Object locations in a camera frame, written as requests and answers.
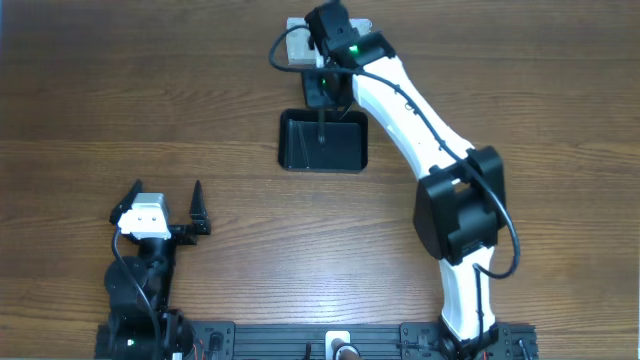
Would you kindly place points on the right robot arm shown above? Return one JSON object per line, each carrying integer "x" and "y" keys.
{"x": 400, "y": 115}

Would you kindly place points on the white test tube rack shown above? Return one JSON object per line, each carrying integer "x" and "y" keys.
{"x": 297, "y": 50}

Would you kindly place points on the mounting rail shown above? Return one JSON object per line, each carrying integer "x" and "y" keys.
{"x": 280, "y": 342}

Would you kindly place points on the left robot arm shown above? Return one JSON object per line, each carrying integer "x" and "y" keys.
{"x": 145, "y": 280}

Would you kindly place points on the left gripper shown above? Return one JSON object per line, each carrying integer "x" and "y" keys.
{"x": 190, "y": 231}

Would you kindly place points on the black tray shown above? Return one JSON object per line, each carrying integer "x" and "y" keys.
{"x": 345, "y": 160}

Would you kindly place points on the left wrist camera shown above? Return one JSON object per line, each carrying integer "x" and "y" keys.
{"x": 145, "y": 217}

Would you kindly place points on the clear test tube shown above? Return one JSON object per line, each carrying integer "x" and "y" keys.
{"x": 303, "y": 145}
{"x": 321, "y": 127}
{"x": 290, "y": 145}

